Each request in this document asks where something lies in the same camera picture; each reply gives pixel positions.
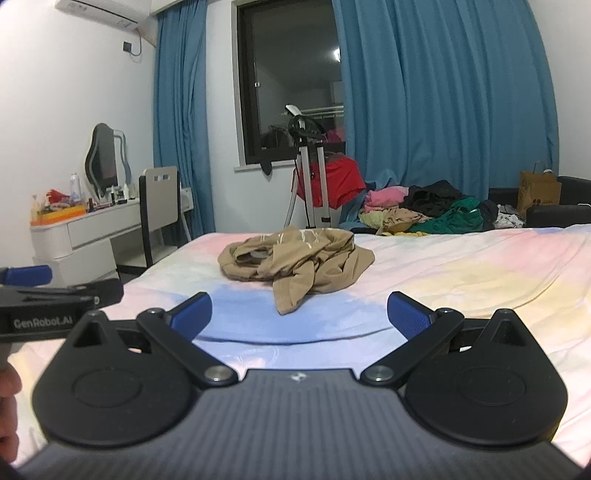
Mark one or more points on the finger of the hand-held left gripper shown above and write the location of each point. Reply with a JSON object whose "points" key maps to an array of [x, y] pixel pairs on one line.
{"points": [[25, 275], [104, 290]]}

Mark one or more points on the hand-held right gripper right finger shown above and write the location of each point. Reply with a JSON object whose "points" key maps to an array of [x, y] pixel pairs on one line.
{"points": [[408, 318]]}

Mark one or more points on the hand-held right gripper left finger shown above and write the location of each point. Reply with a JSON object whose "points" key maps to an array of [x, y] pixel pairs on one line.
{"points": [[191, 318]]}

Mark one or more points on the tan t-shirt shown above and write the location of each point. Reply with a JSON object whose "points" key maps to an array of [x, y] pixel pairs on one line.
{"points": [[295, 267]]}

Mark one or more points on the person's left hand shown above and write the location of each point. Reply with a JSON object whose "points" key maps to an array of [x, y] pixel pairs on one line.
{"points": [[8, 387]]}

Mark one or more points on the white vanity desk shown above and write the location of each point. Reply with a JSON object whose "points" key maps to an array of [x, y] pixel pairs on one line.
{"points": [[87, 230]]}

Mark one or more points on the pastel tie-dye blanket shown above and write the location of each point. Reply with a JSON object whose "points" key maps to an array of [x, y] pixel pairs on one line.
{"points": [[461, 277]]}

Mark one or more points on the orange tray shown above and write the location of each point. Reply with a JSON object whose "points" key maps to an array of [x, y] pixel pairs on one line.
{"points": [[60, 214]]}

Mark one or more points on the row of cosmetic bottles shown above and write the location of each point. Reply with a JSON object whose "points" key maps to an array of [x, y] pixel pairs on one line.
{"points": [[113, 196]]}

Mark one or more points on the tan patterned garment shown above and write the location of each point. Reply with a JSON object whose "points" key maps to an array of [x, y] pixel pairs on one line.
{"points": [[397, 220]]}

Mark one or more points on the clear plastic bottle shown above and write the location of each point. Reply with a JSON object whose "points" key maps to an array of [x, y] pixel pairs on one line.
{"points": [[75, 189]]}

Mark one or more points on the yellow garment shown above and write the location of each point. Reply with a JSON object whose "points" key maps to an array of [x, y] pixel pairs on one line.
{"points": [[369, 219]]}

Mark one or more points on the beige black chair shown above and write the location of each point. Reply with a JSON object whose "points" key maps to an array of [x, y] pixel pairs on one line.
{"points": [[159, 198]]}

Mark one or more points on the green garment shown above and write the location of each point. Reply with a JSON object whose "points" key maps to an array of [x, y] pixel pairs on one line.
{"points": [[457, 219]]}

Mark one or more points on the blue garment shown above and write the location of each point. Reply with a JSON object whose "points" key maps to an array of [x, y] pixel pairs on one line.
{"points": [[353, 217]]}

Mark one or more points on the pink garment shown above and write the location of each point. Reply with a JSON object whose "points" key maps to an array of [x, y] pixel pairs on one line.
{"points": [[383, 198]]}

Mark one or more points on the black garment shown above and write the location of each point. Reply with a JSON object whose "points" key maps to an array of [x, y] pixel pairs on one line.
{"points": [[434, 196]]}

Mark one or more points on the white patterned cloth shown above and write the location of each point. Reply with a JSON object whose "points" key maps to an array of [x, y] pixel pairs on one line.
{"points": [[508, 219]]}

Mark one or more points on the red cloth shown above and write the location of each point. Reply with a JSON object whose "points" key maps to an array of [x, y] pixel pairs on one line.
{"points": [[344, 180]]}

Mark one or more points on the silver tripod stand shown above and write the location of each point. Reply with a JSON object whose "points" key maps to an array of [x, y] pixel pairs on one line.
{"points": [[322, 184]]}

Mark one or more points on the small black hanging object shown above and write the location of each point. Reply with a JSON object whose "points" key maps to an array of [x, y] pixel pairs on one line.
{"points": [[267, 167]]}

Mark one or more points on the black sofa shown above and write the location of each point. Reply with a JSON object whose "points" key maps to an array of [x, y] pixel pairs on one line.
{"points": [[554, 217]]}

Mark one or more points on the brown paper bag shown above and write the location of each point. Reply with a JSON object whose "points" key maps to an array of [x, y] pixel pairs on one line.
{"points": [[538, 194]]}

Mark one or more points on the narrow blue curtain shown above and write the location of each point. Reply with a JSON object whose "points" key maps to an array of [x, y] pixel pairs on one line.
{"points": [[180, 115]]}

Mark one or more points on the wide blue curtain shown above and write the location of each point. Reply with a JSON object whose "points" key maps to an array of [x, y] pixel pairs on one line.
{"points": [[438, 92]]}

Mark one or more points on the dark window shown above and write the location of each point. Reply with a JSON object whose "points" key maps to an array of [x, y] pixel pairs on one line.
{"points": [[286, 69]]}

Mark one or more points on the white air conditioner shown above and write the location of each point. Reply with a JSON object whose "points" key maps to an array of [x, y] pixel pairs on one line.
{"points": [[97, 9]]}

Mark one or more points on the white wall outlet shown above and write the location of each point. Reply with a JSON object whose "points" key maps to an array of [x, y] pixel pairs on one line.
{"points": [[185, 198]]}

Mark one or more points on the wavy frame mirror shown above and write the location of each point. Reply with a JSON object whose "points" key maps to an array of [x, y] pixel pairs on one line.
{"points": [[104, 157]]}

